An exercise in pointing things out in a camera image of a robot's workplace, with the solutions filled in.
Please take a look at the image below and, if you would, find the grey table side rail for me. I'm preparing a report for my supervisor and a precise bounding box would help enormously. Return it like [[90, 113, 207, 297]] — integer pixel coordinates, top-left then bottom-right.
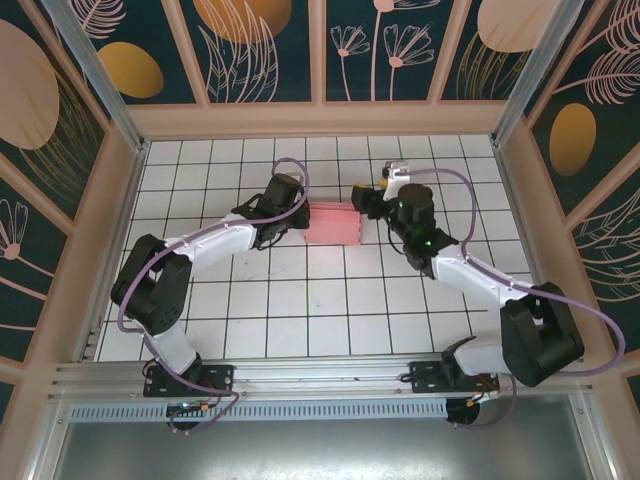
[[74, 142, 151, 362], [492, 139, 571, 357]]

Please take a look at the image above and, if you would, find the aluminium frame post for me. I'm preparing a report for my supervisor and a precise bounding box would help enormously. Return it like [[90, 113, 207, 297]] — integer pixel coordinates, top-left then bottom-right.
[[489, 0, 599, 146], [42, 0, 151, 154]]

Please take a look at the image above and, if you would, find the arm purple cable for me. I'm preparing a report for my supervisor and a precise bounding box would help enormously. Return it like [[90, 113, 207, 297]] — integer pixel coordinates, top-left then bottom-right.
[[117, 157, 310, 436], [407, 168, 626, 431]]

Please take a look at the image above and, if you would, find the slotted grey cable duct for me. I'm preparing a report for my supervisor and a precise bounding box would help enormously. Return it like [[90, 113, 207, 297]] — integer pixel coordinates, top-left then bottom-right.
[[69, 398, 449, 422]]

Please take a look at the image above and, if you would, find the red yellow wire bundle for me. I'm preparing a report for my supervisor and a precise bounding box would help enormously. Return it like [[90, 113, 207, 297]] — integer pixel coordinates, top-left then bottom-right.
[[467, 374, 501, 407], [167, 387, 224, 417]]

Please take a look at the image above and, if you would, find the grey sheet metal panel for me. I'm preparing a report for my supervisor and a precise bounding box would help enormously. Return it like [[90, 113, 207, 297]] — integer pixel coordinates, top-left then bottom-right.
[[29, 394, 621, 480]]

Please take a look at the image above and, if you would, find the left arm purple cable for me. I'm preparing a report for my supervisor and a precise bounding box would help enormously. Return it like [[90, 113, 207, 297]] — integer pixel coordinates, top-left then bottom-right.
[[117, 157, 310, 436]]

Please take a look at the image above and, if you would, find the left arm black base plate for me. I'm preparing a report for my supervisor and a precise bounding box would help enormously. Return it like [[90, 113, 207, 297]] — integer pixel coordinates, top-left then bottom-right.
[[143, 364, 236, 399]]

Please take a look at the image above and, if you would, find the aluminium mounting rail beam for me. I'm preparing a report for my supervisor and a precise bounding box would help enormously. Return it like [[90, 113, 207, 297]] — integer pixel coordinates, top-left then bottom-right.
[[47, 355, 594, 401]]

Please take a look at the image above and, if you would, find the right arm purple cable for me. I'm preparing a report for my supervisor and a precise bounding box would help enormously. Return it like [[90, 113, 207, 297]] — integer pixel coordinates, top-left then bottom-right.
[[407, 168, 626, 431]]

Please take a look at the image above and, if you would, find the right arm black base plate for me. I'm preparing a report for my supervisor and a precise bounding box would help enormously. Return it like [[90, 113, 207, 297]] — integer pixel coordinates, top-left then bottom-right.
[[408, 360, 500, 394]]

